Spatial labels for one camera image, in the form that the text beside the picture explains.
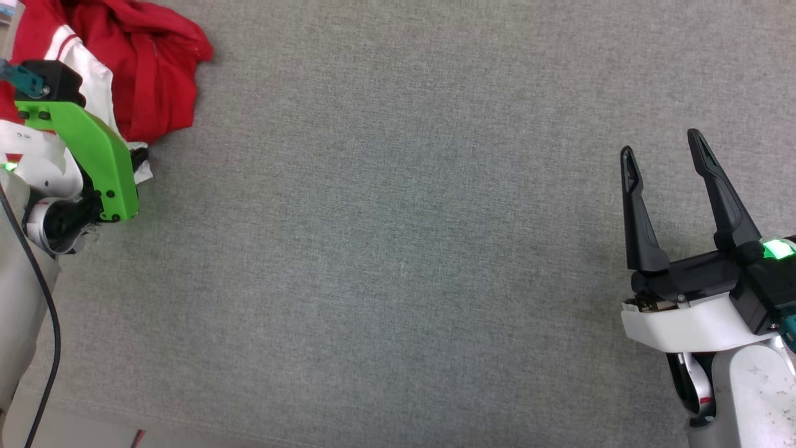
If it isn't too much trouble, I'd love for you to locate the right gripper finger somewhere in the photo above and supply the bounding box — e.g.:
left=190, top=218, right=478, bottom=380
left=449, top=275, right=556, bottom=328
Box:
left=620, top=146, right=670, bottom=273
left=687, top=129, right=762, bottom=251

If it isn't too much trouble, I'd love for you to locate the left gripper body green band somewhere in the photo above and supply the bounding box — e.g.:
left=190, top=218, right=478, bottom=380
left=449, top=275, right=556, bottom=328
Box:
left=16, top=100, right=139, bottom=223

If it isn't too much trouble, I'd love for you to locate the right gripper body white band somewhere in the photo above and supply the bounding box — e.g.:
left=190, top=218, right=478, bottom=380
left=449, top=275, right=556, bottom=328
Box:
left=622, top=250, right=779, bottom=354

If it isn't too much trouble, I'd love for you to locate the red garment with white trim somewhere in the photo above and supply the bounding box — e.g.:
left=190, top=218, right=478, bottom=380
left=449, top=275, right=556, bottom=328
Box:
left=0, top=0, right=215, bottom=185

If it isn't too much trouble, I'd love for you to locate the grey fabric work surface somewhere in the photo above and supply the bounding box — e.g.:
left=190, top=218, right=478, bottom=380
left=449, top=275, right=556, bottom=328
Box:
left=0, top=0, right=796, bottom=448

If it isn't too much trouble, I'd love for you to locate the thin black cable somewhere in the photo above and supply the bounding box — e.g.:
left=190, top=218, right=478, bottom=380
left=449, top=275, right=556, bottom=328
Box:
left=0, top=184, right=62, bottom=448

